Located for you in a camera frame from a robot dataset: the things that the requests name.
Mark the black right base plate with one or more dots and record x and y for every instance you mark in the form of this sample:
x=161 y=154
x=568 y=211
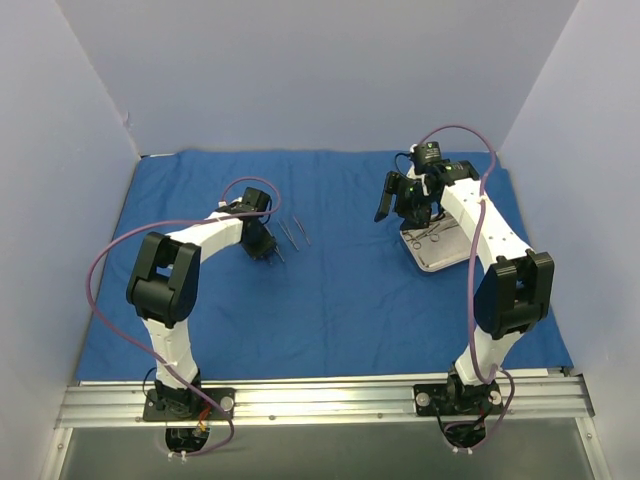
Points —
x=453 y=399

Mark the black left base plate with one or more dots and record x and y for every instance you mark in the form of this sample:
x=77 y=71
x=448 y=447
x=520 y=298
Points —
x=186 y=405

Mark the steel forceps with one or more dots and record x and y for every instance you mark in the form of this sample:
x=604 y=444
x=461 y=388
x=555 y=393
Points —
x=302 y=230

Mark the aluminium frame rail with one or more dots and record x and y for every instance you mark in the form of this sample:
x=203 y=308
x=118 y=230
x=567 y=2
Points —
x=538 y=394

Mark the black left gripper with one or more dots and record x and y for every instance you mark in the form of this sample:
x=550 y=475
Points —
x=265 y=248

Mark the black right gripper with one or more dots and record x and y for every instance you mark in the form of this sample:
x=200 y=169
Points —
x=405 y=193

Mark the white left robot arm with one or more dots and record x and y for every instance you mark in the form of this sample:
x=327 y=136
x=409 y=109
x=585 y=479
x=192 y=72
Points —
x=164 y=283

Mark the steel surgical scissors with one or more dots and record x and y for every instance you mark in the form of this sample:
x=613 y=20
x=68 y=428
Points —
x=414 y=238

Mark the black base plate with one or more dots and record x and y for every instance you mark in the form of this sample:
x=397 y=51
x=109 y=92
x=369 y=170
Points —
x=453 y=399
x=186 y=405

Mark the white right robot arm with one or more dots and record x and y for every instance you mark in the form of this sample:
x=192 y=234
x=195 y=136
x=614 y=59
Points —
x=514 y=293

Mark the stainless steel instrument tray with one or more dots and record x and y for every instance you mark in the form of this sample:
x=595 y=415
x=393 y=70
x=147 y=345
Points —
x=452 y=248

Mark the steel tweezers long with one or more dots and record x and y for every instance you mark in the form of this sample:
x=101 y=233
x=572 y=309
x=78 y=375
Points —
x=279 y=254

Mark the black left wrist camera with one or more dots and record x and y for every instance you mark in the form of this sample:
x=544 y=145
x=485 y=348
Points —
x=257 y=199

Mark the steel tweezers medium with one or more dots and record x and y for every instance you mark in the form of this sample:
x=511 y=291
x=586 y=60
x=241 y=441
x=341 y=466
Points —
x=286 y=230

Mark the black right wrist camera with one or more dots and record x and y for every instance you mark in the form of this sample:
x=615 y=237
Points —
x=425 y=154

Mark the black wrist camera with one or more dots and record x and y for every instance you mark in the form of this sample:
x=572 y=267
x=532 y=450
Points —
x=257 y=199
x=425 y=154

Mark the blue surgical cloth wrap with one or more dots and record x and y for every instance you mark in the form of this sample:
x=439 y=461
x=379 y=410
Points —
x=353 y=303

